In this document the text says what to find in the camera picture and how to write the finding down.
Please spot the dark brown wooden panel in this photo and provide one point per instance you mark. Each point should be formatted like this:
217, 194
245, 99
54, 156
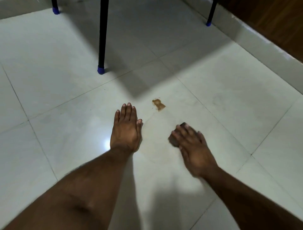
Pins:
272, 23

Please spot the person's right forearm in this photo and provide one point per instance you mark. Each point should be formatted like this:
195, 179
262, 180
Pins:
255, 206

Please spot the person's left hand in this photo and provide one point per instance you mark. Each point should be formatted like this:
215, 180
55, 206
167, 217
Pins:
125, 132

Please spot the person's left forearm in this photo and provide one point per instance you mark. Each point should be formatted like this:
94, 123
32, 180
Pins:
78, 196

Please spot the person's right hand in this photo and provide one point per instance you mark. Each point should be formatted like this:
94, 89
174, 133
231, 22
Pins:
196, 154

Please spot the dark brown scrubbing sponge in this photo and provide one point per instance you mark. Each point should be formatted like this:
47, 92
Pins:
172, 142

